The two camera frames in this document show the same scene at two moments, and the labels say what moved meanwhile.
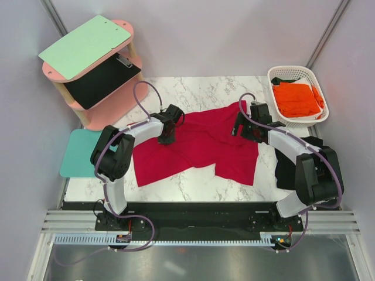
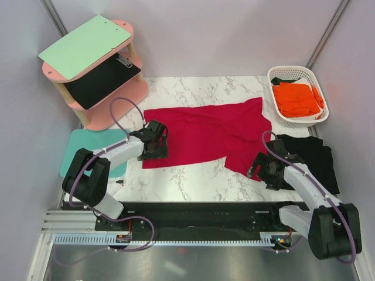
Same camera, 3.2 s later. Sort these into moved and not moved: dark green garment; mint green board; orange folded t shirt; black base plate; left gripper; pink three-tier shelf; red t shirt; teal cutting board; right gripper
Moved: red t shirt; left gripper; right gripper
Not moved: black base plate; orange folded t shirt; teal cutting board; dark green garment; mint green board; pink three-tier shelf
